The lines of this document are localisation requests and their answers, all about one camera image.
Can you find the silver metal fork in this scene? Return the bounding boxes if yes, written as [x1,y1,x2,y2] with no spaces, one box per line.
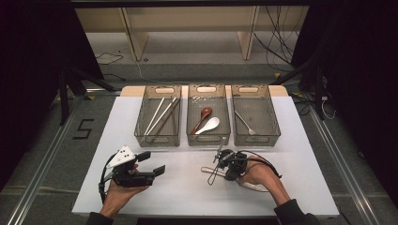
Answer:
[234,110,257,136]

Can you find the light wooden shelf unit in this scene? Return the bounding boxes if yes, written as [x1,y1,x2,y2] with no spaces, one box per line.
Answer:
[74,5,311,62]

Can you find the white power cable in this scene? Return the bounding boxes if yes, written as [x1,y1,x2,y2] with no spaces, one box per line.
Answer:
[320,96,337,121]

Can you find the person's right hand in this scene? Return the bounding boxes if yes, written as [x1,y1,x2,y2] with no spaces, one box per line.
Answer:
[237,155,284,193]

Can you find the black metal stand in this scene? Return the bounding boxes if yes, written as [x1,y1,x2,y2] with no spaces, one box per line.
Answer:
[270,54,327,121]
[57,67,117,126]

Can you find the translucent grey plastic bin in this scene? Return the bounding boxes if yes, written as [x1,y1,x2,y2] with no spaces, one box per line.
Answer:
[133,83,183,148]
[186,83,232,147]
[231,83,283,147]

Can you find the white chopstick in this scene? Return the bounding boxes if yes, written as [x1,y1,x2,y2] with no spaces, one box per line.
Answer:
[144,97,166,136]
[145,97,177,137]

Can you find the dark curtain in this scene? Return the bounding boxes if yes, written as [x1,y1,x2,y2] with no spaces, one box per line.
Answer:
[290,0,398,201]
[0,0,104,191]

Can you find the white floor cable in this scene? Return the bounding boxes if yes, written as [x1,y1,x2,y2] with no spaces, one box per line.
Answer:
[134,59,189,86]

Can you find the silver metal spoon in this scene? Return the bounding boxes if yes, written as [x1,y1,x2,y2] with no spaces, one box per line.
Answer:
[200,166,228,177]

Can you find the short aluminium floor rail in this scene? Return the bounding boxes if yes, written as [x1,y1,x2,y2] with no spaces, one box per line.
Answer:
[84,88,122,97]

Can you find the brown wooden spoon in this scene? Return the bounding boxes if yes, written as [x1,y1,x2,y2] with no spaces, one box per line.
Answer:
[190,106,214,136]

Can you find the black floor cable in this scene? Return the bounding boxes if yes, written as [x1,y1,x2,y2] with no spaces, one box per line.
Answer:
[94,52,125,66]

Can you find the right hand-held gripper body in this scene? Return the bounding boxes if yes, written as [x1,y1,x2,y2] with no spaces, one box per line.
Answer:
[214,143,249,176]

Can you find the long aluminium floor rail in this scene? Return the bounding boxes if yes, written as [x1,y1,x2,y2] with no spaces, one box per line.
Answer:
[308,106,383,225]
[6,96,86,225]

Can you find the black overhead bar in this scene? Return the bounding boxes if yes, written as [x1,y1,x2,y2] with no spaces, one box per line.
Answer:
[69,0,314,8]

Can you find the bundle of black cables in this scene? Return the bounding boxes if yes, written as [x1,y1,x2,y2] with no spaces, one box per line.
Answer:
[253,5,303,73]

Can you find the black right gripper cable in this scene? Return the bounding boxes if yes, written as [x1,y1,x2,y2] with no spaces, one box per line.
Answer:
[207,149,283,186]

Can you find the white ceramic spoon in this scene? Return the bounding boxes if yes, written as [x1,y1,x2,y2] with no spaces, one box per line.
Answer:
[194,116,221,136]

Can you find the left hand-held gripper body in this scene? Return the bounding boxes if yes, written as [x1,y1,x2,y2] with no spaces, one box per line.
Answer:
[105,145,157,188]

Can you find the person's left hand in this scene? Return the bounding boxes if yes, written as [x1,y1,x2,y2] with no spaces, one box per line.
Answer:
[99,180,150,218]

